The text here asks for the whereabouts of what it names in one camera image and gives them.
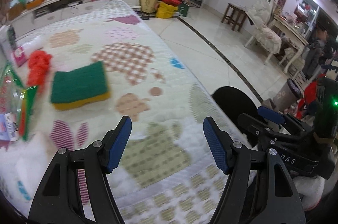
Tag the green snack wrapper bundle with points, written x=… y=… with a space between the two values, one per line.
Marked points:
x=16 y=106

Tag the white dining table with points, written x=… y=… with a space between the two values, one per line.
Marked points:
x=297 y=41

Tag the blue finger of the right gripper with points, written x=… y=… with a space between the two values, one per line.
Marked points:
x=270 y=115

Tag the white pink lotion bottle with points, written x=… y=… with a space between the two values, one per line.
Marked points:
x=23 y=52

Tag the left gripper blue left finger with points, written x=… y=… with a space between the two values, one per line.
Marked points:
x=117 y=143

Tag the black round trash bin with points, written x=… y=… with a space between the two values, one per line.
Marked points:
x=235 y=102

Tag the yellow shopping bag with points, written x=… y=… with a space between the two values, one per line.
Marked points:
x=165 y=11

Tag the red plastic bag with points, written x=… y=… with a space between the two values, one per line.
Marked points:
x=39 y=66

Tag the patchwork apple pattern quilt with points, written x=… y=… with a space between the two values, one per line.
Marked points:
x=160 y=75

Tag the grey patterned waste bin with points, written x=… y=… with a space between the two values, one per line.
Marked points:
x=287 y=95

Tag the green cardboard box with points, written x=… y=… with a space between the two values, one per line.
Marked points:
x=183 y=9

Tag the white milk carton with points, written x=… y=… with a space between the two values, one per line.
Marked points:
x=8 y=43

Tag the red jacket on chair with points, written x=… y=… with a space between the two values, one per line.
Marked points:
x=307 y=105

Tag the orange tray on cabinet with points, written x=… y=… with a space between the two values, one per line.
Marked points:
x=34 y=3

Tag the white cushioned chair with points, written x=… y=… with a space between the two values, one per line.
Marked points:
x=260 y=14

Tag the green yellow scrub sponge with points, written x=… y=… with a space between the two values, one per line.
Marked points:
x=79 y=87

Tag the dark wooden stool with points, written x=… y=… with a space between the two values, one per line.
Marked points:
x=234 y=15

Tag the white TV cabinet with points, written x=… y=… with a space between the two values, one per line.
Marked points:
x=51 y=11

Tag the tan paper gift bag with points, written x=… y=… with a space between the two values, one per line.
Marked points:
x=148 y=6

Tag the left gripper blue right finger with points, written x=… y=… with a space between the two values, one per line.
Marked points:
x=210 y=130

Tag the seated person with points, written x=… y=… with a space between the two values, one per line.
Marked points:
x=321 y=49

